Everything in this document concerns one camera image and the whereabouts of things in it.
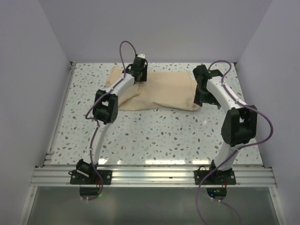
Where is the beige surgical wrap cloth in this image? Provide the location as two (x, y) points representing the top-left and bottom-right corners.
(118, 71), (200, 111)

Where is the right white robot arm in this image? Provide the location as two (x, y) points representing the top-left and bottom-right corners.
(193, 65), (257, 185)

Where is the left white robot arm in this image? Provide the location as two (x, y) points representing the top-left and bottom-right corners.
(76, 54), (148, 184)

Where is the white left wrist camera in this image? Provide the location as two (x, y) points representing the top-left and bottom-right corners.
(137, 54), (145, 59)

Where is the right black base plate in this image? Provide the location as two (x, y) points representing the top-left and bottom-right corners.
(194, 166), (237, 185)

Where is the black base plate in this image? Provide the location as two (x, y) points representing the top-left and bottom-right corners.
(68, 170), (113, 185)
(194, 166), (237, 185)

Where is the aluminium mounting rail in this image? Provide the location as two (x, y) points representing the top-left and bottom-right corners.
(30, 165), (277, 188)

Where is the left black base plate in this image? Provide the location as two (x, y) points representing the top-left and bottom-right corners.
(68, 170), (113, 185)

